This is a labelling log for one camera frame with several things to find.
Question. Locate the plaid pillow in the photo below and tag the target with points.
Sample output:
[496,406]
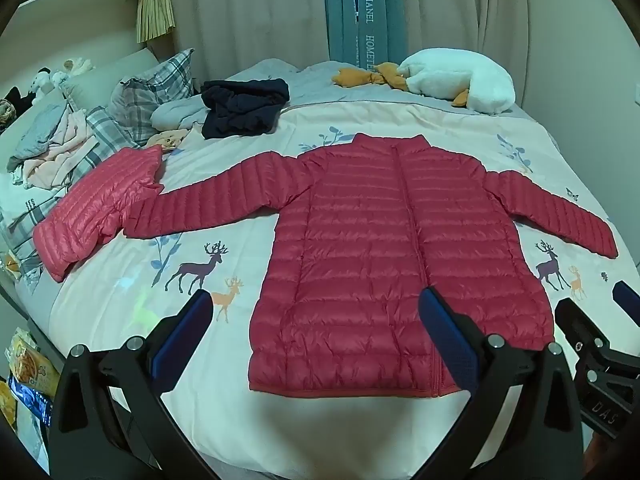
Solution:
[150,90]

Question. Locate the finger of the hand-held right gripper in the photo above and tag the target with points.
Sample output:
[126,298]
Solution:
[577,330]
[629,299]

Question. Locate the light blue quilt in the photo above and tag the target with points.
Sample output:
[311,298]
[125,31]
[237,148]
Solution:
[177,112]

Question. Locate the black plush toy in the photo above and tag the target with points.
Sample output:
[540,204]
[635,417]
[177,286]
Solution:
[15,102]

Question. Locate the beige headboard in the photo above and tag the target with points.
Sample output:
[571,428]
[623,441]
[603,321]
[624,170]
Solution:
[105,67]

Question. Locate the fringed beige cloth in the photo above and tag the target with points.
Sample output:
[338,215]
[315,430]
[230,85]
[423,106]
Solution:
[155,15]

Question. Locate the small peach cloth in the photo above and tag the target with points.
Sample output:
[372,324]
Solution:
[167,139]

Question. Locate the white goose plush toy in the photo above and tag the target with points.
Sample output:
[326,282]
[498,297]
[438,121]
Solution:
[460,77]

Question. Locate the grey bed sheet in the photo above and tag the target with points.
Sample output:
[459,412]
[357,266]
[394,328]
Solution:
[310,85]

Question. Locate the navy blue garment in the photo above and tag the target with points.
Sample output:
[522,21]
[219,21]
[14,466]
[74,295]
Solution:
[245,107]

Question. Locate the yellow snack packet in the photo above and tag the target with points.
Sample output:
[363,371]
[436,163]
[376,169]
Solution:
[32,360]

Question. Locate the red puffer jacket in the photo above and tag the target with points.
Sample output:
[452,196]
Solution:
[370,240]

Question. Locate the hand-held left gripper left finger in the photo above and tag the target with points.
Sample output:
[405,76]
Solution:
[192,322]

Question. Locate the grey garment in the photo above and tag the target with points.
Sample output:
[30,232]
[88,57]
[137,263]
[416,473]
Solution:
[42,132]

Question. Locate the plaid cloth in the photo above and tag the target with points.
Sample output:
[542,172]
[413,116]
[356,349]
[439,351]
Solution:
[100,132]

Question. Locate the deer print blanket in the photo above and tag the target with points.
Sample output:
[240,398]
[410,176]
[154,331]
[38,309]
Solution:
[210,175]

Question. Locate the teal packaged bedding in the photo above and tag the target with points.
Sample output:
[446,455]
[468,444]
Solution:
[367,15]

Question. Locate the pale pink garment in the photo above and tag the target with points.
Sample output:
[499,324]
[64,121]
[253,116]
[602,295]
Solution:
[65,152]

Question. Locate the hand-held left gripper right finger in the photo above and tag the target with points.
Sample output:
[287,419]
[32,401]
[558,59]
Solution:
[445,335]

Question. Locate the blue snack packet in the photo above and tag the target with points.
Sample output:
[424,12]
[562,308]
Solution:
[30,402]

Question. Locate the beige curtain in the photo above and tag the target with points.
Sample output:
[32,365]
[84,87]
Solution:
[250,15]

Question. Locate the small plush toys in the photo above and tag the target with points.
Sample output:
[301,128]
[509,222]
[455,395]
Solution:
[57,76]

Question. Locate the pink puffer jacket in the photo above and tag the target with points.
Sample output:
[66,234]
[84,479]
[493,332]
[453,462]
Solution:
[95,205]

